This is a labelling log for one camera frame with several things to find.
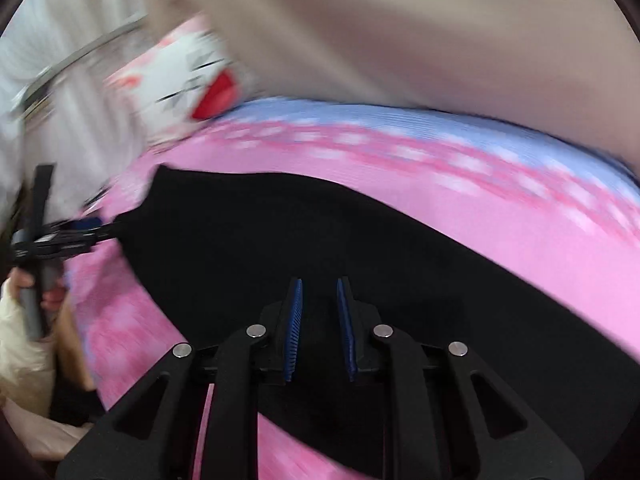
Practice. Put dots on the pink floral bed sheet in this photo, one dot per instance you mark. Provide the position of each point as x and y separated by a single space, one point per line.
450 210

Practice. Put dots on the metal rail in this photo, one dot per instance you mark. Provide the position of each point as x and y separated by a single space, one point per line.
85 51

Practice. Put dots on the beige padded headboard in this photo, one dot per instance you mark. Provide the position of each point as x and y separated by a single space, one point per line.
400 35

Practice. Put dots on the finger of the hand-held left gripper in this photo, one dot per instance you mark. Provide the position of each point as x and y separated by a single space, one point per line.
97 233
87 223

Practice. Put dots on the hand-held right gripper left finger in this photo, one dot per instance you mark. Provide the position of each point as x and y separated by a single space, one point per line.
294 320

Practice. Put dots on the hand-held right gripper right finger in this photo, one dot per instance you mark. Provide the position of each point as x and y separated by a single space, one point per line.
345 320

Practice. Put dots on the person's pale pink clothing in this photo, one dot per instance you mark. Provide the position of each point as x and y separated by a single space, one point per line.
30 435

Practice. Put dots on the person's left forearm cream sleeve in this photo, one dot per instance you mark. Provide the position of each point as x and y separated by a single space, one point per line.
20 360

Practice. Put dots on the black pants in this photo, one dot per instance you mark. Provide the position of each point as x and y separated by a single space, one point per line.
300 230

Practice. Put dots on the person's left hand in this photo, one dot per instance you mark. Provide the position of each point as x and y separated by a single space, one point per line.
54 299

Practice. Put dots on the cat face print pillow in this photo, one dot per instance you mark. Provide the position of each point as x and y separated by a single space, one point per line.
185 75

